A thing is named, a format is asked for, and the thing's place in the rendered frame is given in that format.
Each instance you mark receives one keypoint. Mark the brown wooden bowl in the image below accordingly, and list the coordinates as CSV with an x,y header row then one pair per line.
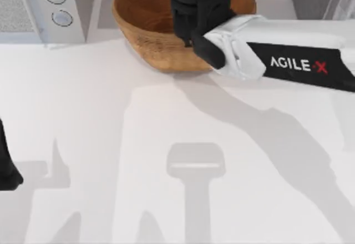
x,y
144,19

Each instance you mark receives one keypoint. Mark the pale microwave oven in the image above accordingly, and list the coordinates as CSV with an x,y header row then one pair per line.
x,y
79,11

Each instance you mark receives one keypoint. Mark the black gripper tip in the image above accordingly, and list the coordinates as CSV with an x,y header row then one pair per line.
x,y
7,169

